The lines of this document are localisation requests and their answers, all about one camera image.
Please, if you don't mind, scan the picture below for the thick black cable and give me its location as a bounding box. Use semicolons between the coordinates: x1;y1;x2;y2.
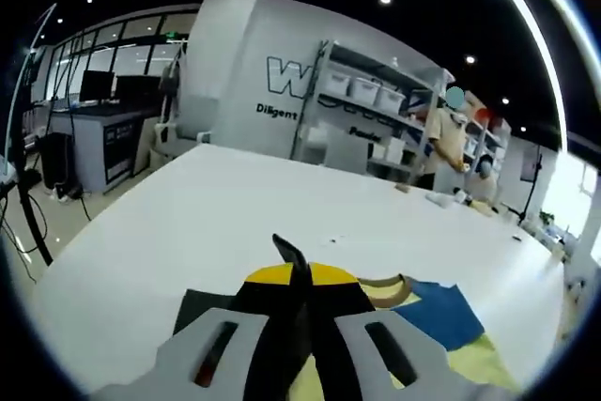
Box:
8;57;54;267

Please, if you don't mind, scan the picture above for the yellow towel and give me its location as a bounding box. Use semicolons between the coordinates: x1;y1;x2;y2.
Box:
173;233;522;401

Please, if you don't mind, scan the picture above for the dark office desk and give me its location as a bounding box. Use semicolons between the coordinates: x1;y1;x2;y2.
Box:
46;104;161;193

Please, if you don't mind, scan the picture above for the black computer monitor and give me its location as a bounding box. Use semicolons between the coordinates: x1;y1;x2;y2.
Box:
116;75;163;104
79;69;116;101

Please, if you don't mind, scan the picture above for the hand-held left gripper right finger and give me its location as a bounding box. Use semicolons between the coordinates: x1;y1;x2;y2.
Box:
306;262;455;401

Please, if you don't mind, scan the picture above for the black tripod stand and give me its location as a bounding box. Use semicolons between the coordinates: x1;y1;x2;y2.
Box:
509;145;546;228

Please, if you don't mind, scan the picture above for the small white cloth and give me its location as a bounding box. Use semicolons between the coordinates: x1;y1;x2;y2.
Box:
424;191;455;208

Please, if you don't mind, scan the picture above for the light grey panel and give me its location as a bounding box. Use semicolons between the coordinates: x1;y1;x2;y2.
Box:
328;131;371;173

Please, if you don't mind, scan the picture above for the grey metal shelf rack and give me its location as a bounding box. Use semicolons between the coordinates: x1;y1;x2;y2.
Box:
290;39;513;186

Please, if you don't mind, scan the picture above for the white storage bin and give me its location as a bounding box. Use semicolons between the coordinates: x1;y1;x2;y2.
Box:
349;77;379;104
378;85;408;110
326;72;351;96

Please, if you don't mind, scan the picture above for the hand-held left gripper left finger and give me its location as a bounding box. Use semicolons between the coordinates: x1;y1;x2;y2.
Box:
152;264;304;401

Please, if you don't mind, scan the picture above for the white office chair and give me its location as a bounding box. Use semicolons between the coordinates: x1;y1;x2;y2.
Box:
149;121;212;170

